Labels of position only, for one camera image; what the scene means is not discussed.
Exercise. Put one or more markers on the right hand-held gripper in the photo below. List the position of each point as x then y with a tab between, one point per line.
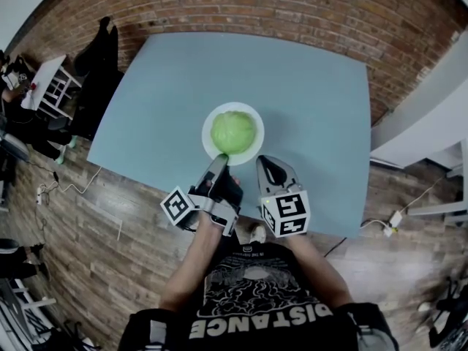
287	214

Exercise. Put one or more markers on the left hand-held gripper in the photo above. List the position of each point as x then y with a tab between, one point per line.
177	207

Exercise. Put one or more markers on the green cabbage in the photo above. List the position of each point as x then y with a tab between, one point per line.
232	134

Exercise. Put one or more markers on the white round plate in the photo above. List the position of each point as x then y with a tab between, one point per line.
259	134

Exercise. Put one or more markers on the person's right forearm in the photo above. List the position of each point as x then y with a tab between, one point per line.
318	269

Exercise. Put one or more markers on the person's left forearm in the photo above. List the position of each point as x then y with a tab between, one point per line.
190	265

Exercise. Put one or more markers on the light blue table top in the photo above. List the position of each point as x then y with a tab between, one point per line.
256	75

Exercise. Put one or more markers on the person's left hand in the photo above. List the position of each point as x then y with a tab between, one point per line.
235	181

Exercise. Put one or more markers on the person's white shoe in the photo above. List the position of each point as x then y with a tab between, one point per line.
258	233

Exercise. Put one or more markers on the white power strip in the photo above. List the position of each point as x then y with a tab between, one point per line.
393	223
40	196

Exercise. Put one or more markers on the black printed t-shirt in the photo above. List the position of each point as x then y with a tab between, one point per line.
256	305

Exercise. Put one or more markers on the black office chair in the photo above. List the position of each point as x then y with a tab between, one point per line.
98	86

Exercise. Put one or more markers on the white desk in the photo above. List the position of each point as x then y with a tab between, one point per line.
438	208

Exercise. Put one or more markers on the small white table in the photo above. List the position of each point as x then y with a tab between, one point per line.
49	75

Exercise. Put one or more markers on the black stand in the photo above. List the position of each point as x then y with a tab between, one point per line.
449	316

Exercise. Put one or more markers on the white metal rack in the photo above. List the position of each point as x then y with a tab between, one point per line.
22	305

